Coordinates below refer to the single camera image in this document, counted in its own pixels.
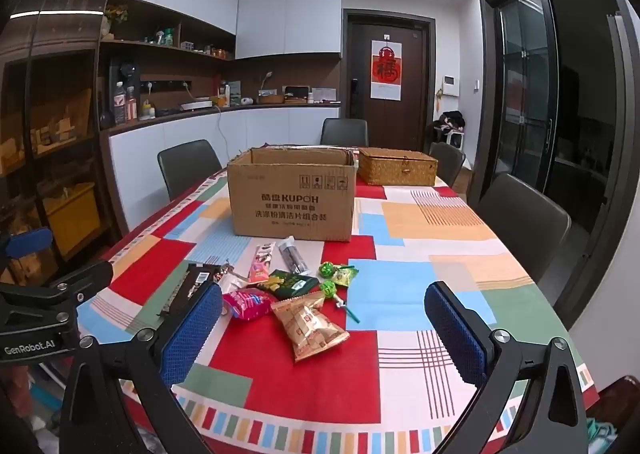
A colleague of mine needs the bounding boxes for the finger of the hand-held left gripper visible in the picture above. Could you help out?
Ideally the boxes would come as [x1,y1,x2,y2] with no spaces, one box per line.
[0,228,55,263]
[0,260,114,308]

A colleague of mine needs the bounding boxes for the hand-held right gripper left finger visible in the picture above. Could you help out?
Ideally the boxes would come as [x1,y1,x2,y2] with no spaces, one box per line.
[59,278,224,454]

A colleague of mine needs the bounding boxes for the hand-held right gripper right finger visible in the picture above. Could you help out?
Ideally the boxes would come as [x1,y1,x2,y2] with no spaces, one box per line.
[424,281,588,454]

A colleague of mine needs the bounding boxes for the pink snack packet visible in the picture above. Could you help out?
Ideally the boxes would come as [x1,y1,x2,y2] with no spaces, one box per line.
[222,289,278,321]

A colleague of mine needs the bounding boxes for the pink and white bar packet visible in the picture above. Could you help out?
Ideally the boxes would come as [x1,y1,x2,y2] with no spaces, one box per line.
[248,241,277,283]

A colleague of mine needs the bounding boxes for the dark green snack packet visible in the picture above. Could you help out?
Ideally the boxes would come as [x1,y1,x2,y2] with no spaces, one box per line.
[257,270,321,300]

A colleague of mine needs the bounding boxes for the tan snack bag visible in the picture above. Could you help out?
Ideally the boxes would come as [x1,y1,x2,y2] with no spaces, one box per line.
[270,293,351,364]

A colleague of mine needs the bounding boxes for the light green candy packet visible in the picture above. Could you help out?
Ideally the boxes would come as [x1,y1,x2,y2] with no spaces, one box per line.
[332,266,360,288]

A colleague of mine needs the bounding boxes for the grey and black snack packet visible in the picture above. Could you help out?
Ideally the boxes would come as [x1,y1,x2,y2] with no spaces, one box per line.
[277,236,311,275]

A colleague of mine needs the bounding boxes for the green lollipop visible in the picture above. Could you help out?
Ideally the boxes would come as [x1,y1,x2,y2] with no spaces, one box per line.
[320,280,362,323]

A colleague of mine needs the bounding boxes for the green candy wrapper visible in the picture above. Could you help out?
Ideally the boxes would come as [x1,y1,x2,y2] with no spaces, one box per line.
[319,261,357,281]

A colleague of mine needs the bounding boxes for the brown cardboard box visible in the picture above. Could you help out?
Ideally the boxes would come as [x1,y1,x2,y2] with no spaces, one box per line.
[227,144,360,242]

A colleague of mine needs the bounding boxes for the yellow storage bin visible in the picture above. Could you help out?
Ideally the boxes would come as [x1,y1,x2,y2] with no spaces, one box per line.
[42,182,101,256]

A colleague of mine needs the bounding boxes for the colourful patchwork tablecloth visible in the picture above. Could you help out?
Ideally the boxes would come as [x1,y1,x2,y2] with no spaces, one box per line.
[75,166,601,454]

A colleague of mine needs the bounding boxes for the dark glass display cabinet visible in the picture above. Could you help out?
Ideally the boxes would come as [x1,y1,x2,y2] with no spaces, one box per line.
[0,46,103,285]

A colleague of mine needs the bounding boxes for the dark grey dining chair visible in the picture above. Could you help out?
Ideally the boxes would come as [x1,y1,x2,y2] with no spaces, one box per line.
[429,141,467,187]
[475,173,572,285]
[157,140,223,202]
[320,118,370,147]

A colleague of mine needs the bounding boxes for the woven wicker basket with lid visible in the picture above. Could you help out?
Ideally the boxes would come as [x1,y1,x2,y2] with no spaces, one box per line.
[357,147,439,187]

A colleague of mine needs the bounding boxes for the black coffee machine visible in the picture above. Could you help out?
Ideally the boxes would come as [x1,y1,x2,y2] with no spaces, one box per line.
[107,59,142,127]

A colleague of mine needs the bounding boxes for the pile of dark clothes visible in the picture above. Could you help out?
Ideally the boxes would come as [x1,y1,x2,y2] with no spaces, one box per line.
[432,110,467,132]

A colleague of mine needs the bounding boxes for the white lower counter cabinets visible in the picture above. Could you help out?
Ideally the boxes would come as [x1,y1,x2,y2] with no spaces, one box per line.
[100,104,342,237]

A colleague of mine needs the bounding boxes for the black framed glass sliding door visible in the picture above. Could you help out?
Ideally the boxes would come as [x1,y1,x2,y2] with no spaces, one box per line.
[479,0,562,202]

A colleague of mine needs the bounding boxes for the dark brown door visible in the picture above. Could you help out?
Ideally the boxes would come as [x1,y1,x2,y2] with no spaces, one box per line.
[344,9,434,152]

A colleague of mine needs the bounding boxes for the white power cable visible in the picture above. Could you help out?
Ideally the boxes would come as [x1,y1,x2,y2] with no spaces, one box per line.
[214,106,227,161]

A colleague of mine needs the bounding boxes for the wooden wall shelf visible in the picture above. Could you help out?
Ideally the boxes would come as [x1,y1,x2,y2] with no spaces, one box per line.
[100,0,237,64]

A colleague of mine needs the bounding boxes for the red and white wall calendar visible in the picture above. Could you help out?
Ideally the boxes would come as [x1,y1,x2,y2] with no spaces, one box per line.
[371,39,402,101]

